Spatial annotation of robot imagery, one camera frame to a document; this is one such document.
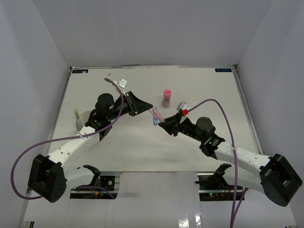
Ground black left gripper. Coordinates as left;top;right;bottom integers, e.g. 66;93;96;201
107;92;153;122

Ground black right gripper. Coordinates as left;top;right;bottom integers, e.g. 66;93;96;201
158;113;205;143

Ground pink correction tape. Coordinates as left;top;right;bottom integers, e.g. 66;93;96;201
149;108;165;123

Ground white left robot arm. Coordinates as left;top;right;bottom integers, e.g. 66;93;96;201
28;92;153;203

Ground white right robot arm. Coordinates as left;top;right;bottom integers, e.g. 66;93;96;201
158;112;303;207

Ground blue correction tape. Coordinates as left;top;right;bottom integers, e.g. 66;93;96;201
152;107;158;126

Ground pink glue stick bottle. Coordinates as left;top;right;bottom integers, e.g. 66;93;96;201
162;89;171;107

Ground white round divided container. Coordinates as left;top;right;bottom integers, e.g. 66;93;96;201
74;109;91;132

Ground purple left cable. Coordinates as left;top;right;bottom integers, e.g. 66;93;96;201
10;78;124;200

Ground purple cable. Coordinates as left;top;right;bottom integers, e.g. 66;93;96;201
187;99;249;228
10;78;124;200

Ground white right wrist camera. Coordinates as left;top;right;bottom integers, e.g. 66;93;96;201
177;101;190;116

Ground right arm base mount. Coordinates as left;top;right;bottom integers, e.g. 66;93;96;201
195;173;234;202

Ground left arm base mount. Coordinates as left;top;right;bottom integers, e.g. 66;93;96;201
70;175;120;200

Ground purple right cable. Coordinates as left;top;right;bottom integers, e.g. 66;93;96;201
187;99;249;228

